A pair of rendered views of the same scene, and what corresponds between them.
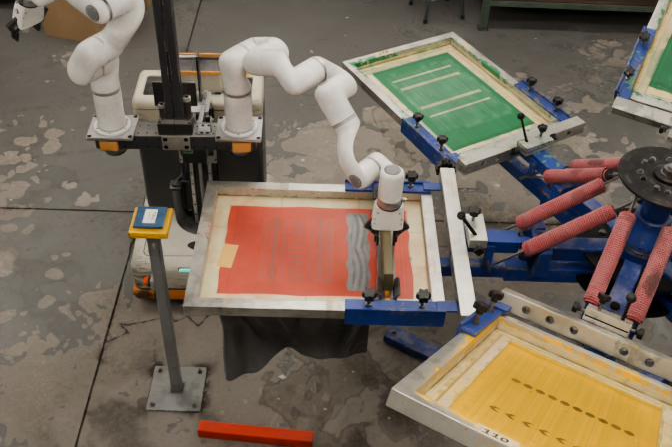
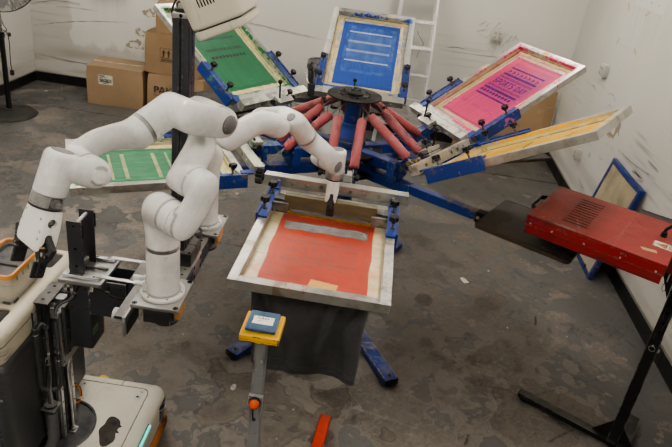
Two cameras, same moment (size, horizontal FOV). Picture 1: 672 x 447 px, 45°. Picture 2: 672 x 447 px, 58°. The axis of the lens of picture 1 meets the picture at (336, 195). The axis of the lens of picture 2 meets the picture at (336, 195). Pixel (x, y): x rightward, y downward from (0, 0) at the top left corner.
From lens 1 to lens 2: 287 cm
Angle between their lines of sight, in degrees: 71
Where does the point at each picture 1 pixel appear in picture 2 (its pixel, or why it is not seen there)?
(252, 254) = (323, 274)
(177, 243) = not seen: outside the picture
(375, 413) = (303, 380)
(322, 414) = (298, 412)
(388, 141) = not seen: outside the picture
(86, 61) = (214, 192)
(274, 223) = (287, 259)
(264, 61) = (253, 125)
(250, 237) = (302, 272)
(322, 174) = not seen: outside the picture
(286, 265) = (338, 260)
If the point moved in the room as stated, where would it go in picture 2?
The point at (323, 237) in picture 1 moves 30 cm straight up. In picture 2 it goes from (309, 241) to (317, 174)
